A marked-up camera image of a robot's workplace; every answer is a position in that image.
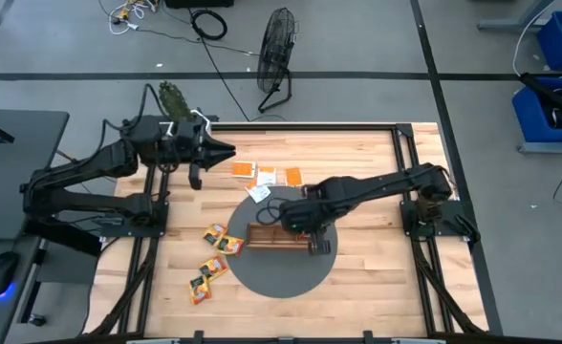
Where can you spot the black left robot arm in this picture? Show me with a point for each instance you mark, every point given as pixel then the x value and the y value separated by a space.
pixel 94 165

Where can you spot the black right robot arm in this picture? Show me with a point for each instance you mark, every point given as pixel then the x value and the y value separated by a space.
pixel 381 184

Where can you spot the round grey woven placemat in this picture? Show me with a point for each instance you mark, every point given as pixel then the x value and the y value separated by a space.
pixel 281 277

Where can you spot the white tea packet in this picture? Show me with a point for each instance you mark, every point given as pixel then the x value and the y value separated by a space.
pixel 266 178
pixel 258 193

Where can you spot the black desk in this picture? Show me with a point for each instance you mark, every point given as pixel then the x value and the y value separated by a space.
pixel 18 191

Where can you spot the green cactus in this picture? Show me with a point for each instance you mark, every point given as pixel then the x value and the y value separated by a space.
pixel 173 100

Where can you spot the orange tea packet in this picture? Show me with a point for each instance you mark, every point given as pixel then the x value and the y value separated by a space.
pixel 244 169
pixel 294 177

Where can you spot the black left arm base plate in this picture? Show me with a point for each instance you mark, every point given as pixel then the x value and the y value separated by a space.
pixel 118 230

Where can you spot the wooden compartment tray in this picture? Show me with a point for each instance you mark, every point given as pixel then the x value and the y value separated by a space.
pixel 266 236

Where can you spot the black cabinet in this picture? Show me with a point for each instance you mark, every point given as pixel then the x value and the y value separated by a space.
pixel 200 3

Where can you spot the black pole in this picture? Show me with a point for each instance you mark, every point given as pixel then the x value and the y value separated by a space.
pixel 548 98

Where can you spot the grey metal table leg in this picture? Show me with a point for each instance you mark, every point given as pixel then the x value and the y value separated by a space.
pixel 510 24

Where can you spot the blue storage bin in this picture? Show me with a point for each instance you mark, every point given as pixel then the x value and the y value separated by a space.
pixel 529 119
pixel 553 48

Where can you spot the black floor fan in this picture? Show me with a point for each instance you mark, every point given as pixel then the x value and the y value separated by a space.
pixel 276 48

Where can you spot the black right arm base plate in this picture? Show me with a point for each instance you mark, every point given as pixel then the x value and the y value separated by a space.
pixel 407 220

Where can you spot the red tea packet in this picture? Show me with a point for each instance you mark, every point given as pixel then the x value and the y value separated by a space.
pixel 302 236

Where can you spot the black aluminium table frame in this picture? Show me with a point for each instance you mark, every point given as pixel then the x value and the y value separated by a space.
pixel 281 128

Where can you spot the black caster wheel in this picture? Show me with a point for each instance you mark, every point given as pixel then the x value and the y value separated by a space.
pixel 37 320

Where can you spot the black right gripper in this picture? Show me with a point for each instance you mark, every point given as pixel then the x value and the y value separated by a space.
pixel 309 217

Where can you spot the black desk beam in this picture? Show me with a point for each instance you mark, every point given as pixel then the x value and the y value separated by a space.
pixel 61 236

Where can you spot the grey dolly plate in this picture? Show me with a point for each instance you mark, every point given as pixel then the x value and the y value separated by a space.
pixel 548 147

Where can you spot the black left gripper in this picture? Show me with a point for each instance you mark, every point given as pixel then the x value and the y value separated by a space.
pixel 188 143

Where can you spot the black computer mouse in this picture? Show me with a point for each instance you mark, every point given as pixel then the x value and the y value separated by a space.
pixel 1 272

